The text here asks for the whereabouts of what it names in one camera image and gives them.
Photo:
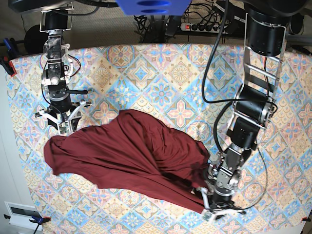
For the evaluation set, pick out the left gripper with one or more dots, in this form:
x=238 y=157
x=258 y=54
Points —
x=220 y=186

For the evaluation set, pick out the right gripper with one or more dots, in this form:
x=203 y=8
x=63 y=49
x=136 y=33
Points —
x=62 y=99

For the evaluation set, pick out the maroon t-shirt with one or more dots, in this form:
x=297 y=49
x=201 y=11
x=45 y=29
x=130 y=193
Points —
x=137 y=152

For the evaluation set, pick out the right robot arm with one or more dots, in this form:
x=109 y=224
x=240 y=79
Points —
x=59 y=66

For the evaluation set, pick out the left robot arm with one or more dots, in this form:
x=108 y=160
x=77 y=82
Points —
x=266 y=23

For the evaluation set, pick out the black round stool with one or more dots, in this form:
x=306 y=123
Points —
x=34 y=40

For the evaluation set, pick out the orange right clamp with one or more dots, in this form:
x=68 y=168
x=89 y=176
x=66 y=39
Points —
x=306 y=219

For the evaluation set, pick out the patterned tablecloth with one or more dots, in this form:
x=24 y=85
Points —
x=165 y=81

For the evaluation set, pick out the blue orange lower clamp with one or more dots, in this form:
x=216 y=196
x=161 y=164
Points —
x=36 y=220

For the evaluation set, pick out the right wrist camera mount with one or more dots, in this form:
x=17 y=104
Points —
x=64 y=121

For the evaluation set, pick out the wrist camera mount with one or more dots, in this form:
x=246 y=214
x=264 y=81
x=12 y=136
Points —
x=64 y=121
x=216 y=206

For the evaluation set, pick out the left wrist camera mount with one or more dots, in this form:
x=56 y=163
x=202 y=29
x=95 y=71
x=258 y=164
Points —
x=216 y=206

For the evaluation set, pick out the white wall socket plate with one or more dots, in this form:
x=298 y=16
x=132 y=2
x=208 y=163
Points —
x=21 y=214

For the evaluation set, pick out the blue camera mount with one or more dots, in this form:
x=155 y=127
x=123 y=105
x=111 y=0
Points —
x=153 y=7

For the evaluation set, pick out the black power strip red switch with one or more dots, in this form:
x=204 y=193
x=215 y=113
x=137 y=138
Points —
x=207 y=28

